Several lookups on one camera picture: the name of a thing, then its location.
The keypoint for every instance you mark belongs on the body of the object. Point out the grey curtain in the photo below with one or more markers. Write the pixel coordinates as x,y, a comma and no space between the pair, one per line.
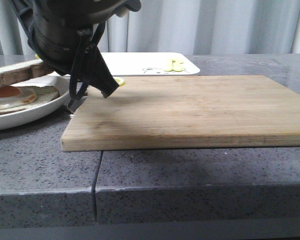
207,27

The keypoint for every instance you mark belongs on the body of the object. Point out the yellow plastic fork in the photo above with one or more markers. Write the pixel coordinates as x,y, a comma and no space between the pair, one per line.
169,65

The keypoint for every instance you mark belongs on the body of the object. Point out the lemon slice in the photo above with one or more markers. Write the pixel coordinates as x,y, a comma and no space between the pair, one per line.
119,80

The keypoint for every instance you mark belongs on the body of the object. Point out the bread slice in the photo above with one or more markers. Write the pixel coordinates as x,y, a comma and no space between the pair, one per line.
23,71
44,95

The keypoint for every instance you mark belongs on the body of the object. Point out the metal board handle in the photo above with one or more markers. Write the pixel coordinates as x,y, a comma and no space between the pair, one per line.
73,105

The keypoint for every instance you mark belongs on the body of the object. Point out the white bear tray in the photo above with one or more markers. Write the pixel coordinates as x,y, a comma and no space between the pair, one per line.
148,64

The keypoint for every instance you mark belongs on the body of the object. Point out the yellow plastic knife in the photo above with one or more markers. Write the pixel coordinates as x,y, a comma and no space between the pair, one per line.
177,65

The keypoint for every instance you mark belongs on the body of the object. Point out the wooden cutting board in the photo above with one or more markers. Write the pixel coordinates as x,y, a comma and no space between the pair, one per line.
179,112

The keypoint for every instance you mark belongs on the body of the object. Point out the white round plate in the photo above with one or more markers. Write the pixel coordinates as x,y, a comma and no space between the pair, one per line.
19,118

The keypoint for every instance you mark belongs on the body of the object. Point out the fried egg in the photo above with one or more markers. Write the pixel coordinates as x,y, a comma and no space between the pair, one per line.
12,96

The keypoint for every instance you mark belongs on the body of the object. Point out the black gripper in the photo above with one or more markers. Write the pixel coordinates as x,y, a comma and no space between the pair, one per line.
52,26

